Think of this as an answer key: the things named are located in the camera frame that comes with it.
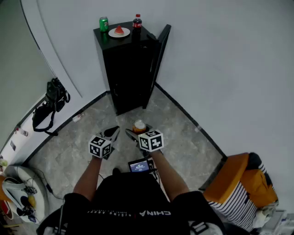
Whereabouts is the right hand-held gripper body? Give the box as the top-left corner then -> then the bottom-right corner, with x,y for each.
135,129 -> 164,159

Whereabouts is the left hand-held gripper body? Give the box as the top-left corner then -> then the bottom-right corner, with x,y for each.
88,125 -> 120,159

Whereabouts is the orange drink can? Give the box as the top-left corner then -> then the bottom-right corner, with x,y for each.
132,119 -> 147,135

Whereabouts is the black mini fridge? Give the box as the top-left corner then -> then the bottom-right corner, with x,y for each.
93,21 -> 172,116

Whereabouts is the cola bottle red cap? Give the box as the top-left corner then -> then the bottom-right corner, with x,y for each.
131,14 -> 143,41

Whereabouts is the green soda can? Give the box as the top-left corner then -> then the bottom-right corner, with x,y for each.
99,16 -> 109,33

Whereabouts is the person's right forearm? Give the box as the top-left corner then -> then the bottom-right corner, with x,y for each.
149,149 -> 190,202

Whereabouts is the person's left forearm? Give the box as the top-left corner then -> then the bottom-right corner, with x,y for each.
73,155 -> 103,201

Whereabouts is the small chest-mounted screen device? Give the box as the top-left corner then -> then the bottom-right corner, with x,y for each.
128,159 -> 151,173

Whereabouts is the person's black shirt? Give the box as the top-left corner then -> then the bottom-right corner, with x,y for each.
36,171 -> 227,235

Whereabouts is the black backpack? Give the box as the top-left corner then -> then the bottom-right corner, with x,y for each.
45,77 -> 71,113

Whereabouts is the white round table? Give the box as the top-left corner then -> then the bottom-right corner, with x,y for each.
4,165 -> 50,224

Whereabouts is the white bag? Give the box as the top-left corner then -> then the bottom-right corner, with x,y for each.
1,177 -> 35,216

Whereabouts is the white round plate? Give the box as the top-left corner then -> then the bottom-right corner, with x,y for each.
108,27 -> 131,38

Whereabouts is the striped white cloth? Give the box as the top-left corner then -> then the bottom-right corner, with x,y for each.
208,181 -> 258,232

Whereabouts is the dark striped garment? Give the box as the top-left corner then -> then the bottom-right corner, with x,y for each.
249,152 -> 274,187

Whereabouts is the orange garment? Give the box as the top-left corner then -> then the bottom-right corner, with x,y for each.
240,168 -> 279,208

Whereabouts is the black device cable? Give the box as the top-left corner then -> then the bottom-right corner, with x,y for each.
149,159 -> 162,185

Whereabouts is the black floor cable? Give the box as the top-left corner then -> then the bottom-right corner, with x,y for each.
34,168 -> 65,200

